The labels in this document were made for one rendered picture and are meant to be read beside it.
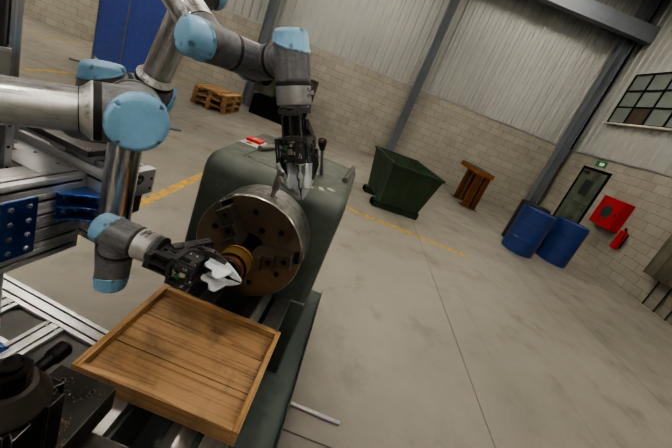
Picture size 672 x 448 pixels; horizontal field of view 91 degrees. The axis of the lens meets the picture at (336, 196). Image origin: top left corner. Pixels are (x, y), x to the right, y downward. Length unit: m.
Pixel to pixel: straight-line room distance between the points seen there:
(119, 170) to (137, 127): 0.23
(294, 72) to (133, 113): 0.32
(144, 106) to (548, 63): 11.74
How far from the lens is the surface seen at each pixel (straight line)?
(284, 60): 0.72
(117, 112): 0.75
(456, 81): 11.19
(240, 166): 1.11
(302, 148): 0.70
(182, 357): 0.94
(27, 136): 1.42
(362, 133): 10.85
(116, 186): 0.98
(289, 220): 0.92
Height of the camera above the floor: 1.58
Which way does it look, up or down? 17 degrees down
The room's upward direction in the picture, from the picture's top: 22 degrees clockwise
